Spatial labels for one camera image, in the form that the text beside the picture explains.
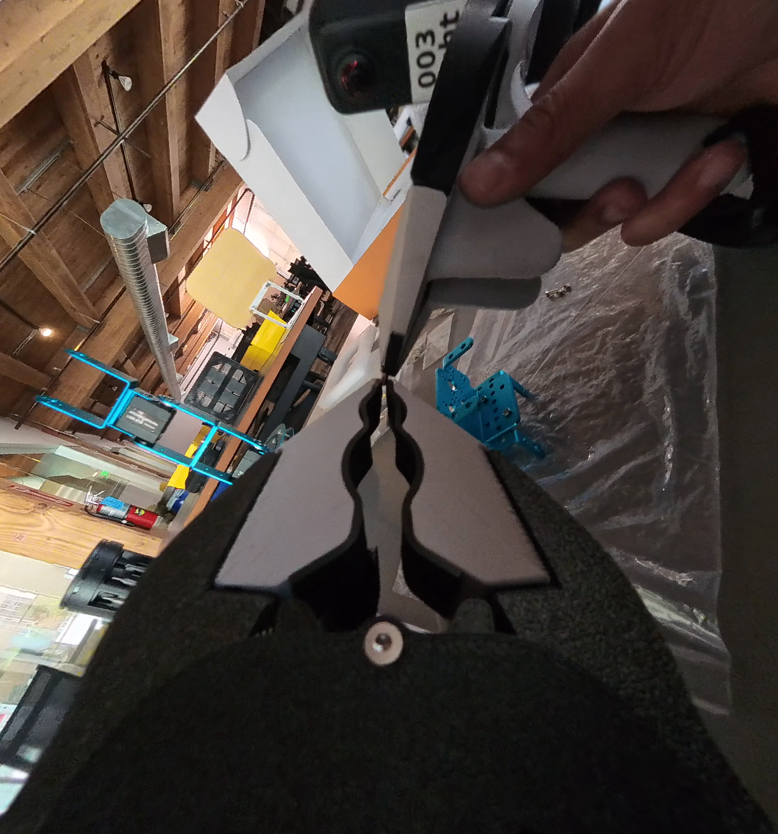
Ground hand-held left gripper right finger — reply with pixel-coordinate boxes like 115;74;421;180
389;379;553;621

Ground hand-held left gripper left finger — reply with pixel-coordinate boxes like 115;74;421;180
214;381;386;629

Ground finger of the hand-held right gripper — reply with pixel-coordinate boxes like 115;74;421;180
374;185;450;380

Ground blue metal bracket assembly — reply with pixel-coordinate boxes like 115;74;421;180
434;338;549;460

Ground dark grey desk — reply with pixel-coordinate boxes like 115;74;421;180
532;222;778;834

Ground person's right hand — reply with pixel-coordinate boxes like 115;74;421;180
459;0;778;250

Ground black plastic crate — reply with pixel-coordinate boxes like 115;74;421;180
187;352;259;421

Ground red fire extinguisher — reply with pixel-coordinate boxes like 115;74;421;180
86;498;159;530

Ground orange cardboard box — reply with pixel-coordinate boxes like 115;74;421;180
195;13;429;340

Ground yellow bin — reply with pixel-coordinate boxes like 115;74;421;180
242;309;288;369

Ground yellow hanging panel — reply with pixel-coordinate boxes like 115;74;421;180
187;228;279;330

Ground large clear plastic bag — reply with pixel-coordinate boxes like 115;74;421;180
389;228;735;718

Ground black rectangular panel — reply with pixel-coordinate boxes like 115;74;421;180
0;665;77;766

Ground silver ventilation duct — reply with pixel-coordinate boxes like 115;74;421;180
100;199;184;401

